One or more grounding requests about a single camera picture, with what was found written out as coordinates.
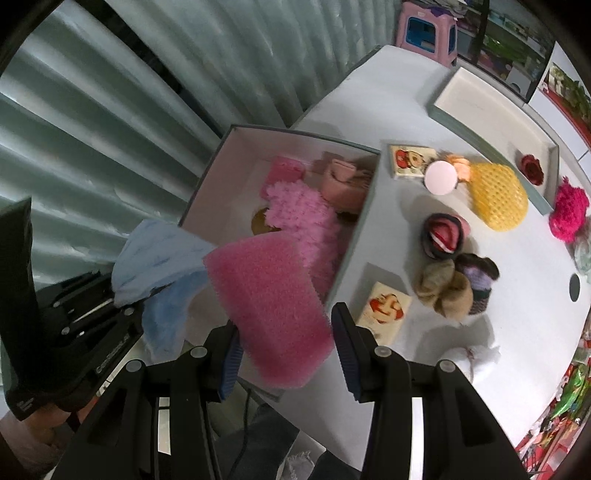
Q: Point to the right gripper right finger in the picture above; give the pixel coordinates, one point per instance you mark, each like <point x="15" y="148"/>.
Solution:
<point x="356" y="349"/>

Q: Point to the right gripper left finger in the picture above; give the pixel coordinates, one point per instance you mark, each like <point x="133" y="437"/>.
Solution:
<point x="222" y="362"/>

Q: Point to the large pink foam sponge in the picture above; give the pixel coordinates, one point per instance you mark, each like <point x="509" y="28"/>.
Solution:
<point x="265" y="290"/>

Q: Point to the blue foam grid sheet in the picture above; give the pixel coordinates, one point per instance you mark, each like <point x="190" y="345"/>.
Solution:
<point x="162" y="267"/>

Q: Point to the tan knitted cloth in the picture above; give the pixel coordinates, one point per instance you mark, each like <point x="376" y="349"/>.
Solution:
<point x="446" y="290"/>

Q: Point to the white drawstring fabric bag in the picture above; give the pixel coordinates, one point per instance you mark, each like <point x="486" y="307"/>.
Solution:
<point x="472" y="360"/>

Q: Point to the brown round sponge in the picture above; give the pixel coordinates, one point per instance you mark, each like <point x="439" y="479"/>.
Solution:
<point x="259" y="225"/>

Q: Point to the light pink fluffy pouf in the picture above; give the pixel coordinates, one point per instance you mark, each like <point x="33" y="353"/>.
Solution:
<point x="322" y="239"/>

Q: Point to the salmon pink knitted cloth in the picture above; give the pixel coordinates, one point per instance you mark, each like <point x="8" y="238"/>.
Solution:
<point x="345" y="186"/>

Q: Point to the small pink sponge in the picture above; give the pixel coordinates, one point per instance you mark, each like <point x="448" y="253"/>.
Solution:
<point x="283" y="169"/>

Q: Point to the yellow foam fruit net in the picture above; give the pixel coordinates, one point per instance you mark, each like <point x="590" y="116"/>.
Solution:
<point x="498" y="196"/>

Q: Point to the purple dark knitted sock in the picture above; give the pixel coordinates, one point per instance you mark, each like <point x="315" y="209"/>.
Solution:
<point x="482" y="273"/>

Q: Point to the deep grey storage box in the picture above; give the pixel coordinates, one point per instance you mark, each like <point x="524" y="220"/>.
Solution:
<point x="228" y="194"/>

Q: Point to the pink round powder puff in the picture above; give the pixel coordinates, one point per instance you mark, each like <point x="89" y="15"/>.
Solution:
<point x="440" y="178"/>

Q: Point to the small cartoon tissue pack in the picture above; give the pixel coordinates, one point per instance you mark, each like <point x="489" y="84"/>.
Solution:
<point x="411" y="161"/>

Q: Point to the pile of snack packages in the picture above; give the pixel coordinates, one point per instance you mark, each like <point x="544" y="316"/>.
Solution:
<point x="553" y="435"/>

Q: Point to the orange fabric flower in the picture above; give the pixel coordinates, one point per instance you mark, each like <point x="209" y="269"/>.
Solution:
<point x="462" y="167"/>

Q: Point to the black round table hole cover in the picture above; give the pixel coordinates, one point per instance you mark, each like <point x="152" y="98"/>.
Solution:
<point x="574" y="288"/>

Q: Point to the pale green bath pouf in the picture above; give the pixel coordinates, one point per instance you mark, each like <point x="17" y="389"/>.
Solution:
<point x="582" y="256"/>

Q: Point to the magenta fluffy yarn ball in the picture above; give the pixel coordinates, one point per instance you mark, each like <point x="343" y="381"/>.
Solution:
<point x="569" y="213"/>

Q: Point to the red fabric rose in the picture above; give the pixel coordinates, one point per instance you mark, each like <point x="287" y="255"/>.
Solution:
<point x="531" y="168"/>

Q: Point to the shallow grey tray lid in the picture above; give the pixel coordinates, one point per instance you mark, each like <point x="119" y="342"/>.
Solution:
<point x="499" y="129"/>

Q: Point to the pink plastic stool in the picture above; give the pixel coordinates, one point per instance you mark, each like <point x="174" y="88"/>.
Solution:
<point x="430" y="31"/>

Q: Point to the green potted plant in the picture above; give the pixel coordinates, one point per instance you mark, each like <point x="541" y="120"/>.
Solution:
<point x="572" y="92"/>

